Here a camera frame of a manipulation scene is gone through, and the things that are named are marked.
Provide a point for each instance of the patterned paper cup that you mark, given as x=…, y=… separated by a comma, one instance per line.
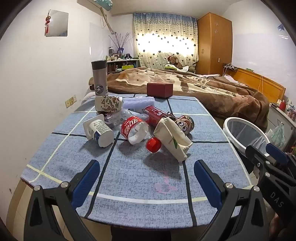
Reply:
x=107, y=103

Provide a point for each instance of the clear red label plastic bottle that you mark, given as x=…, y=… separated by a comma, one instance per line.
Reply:
x=133, y=128

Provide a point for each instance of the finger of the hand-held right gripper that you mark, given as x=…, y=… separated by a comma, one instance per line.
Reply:
x=272, y=185
x=278, y=155

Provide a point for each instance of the dotted curtain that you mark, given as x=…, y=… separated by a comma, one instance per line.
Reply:
x=161, y=41

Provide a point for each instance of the bed with brown blanket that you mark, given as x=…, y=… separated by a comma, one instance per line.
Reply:
x=208, y=92

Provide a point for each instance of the blue checked tablecloth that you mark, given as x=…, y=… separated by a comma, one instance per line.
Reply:
x=138, y=180

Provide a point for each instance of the red knot ornament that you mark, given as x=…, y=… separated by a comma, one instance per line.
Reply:
x=47, y=23

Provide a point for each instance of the white trash bin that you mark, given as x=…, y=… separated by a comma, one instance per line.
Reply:
x=242, y=132

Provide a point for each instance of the wooden wardrobe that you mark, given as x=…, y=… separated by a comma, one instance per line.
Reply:
x=214, y=44

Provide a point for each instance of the wooden headboard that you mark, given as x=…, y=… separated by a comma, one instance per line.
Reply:
x=261, y=83

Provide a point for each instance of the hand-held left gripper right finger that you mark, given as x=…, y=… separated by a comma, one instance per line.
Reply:
x=207, y=183

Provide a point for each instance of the brown teddy bear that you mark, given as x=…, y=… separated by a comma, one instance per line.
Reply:
x=173, y=61

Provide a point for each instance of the dark red box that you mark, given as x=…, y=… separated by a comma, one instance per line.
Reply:
x=159, y=90

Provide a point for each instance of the white yogurt cup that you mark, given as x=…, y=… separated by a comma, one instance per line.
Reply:
x=99, y=131

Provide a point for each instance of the cluttered white shelf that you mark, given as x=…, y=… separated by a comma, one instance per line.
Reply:
x=120, y=66

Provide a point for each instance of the white foam net sleeve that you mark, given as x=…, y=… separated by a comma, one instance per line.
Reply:
x=138, y=103

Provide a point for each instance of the purple milk carton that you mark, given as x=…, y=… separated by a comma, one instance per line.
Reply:
x=107, y=119

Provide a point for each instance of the red drink can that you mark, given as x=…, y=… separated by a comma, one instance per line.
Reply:
x=153, y=114

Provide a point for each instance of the grey thermos tumbler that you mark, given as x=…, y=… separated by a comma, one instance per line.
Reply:
x=99, y=76

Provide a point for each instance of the cartoon face can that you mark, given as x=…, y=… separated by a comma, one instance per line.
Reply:
x=185, y=124

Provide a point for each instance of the wall socket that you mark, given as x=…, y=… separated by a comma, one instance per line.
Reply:
x=70, y=101

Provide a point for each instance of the clear plastic bag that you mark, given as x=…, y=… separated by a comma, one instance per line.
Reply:
x=277, y=136

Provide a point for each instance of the white nightstand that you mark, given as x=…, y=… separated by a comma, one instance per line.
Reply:
x=284, y=118

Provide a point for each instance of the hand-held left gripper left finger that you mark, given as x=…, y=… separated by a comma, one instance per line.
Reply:
x=85, y=183

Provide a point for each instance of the wall mirror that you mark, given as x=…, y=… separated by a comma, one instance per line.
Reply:
x=57, y=23

